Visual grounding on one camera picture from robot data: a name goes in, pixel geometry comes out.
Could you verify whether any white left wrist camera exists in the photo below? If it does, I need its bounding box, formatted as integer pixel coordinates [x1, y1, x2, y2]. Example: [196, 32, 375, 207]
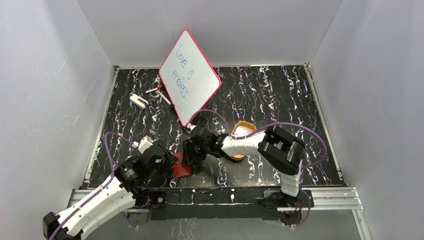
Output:
[131, 135, 153, 154]

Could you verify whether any red capped marker pen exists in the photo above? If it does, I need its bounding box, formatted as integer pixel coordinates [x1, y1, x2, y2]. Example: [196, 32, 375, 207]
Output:
[145, 85, 163, 94]

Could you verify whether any pink framed whiteboard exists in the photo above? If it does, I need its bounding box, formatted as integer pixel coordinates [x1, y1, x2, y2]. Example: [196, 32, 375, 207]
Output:
[159, 29, 222, 127]

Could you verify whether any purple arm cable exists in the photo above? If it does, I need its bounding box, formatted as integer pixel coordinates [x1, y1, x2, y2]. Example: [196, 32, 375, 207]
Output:
[47, 132, 135, 240]
[188, 109, 328, 228]

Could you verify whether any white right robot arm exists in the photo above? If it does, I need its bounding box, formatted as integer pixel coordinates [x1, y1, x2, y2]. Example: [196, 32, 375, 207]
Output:
[181, 125, 305, 208]

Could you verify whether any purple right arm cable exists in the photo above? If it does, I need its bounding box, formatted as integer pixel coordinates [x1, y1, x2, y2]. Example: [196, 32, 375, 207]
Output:
[188, 109, 328, 228]

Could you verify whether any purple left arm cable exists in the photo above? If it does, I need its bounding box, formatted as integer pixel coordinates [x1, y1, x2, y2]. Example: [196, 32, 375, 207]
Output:
[47, 132, 135, 240]

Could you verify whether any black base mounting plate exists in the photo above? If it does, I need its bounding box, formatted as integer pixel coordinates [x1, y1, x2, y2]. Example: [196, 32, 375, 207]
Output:
[147, 187, 287, 221]

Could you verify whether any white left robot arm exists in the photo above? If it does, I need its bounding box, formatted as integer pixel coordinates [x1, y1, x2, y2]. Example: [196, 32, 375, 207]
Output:
[42, 144, 179, 240]

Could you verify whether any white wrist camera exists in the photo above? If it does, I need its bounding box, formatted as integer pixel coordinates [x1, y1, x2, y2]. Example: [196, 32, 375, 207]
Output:
[131, 135, 153, 154]
[186, 123, 196, 130]

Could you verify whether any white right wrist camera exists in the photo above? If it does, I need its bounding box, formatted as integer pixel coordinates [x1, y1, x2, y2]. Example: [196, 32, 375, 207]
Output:
[186, 123, 196, 130]

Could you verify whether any red leather card holder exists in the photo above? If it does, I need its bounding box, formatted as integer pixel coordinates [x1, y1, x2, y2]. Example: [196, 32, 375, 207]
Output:
[171, 152, 193, 179]

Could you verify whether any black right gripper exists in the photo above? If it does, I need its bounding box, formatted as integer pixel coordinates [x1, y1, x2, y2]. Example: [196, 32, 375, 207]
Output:
[181, 139, 210, 167]

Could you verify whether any aluminium rail frame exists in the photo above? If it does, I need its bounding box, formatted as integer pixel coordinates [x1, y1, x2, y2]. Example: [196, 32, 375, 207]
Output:
[66, 64, 372, 240]

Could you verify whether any white whiteboard eraser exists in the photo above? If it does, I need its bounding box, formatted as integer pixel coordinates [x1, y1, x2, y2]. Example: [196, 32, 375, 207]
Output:
[129, 93, 149, 110]

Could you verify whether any orange oval tray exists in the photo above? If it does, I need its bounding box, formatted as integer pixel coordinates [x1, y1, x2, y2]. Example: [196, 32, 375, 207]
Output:
[230, 121, 257, 162]

